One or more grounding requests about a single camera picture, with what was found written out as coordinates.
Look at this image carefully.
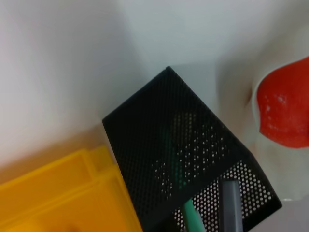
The green pen with white cap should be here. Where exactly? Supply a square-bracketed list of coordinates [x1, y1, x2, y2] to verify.
[169, 113, 208, 232]

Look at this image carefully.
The grey marker pen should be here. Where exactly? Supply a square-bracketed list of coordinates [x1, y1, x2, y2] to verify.
[221, 180, 244, 232]

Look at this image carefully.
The orange fruit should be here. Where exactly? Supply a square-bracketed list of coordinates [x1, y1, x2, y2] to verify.
[256, 57, 309, 148]

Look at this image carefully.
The black mesh pen holder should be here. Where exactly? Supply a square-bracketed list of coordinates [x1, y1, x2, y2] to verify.
[101, 66, 282, 232]

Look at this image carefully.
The translucent wavy glass fruit bowl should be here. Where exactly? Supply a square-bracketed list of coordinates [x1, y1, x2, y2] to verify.
[217, 33, 309, 201]

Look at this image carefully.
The yellow plastic bin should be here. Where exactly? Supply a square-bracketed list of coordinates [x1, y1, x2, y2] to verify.
[0, 145, 143, 232]

